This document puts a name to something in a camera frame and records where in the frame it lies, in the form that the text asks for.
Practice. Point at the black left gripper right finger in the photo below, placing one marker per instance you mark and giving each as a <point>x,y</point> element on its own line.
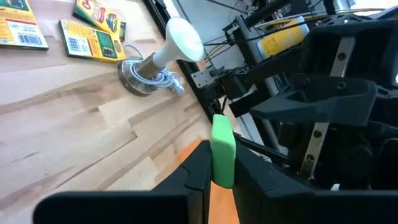
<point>295,208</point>

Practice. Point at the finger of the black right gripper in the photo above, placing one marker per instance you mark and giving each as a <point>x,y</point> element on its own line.
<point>326,99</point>

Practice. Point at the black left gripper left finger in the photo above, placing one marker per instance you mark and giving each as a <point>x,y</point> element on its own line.
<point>124,208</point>

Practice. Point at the green eraser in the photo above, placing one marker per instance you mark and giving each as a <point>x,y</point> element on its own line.
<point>223,149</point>

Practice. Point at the white bulb brass lamp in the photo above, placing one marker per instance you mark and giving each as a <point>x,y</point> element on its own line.
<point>182,40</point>

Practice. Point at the yellow green crayon box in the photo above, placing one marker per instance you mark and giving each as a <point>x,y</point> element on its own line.
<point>91,42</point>
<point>18,25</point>
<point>99,15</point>

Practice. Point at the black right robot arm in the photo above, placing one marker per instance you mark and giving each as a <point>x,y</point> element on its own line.
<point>239,87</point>

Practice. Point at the orange translucent folder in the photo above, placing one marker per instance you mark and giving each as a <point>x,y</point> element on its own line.
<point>221,207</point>

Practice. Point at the yellow white container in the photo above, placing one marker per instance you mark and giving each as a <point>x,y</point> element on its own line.
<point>280,40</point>

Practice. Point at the silver aluminium bracket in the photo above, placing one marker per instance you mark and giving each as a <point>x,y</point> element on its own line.
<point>203,77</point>

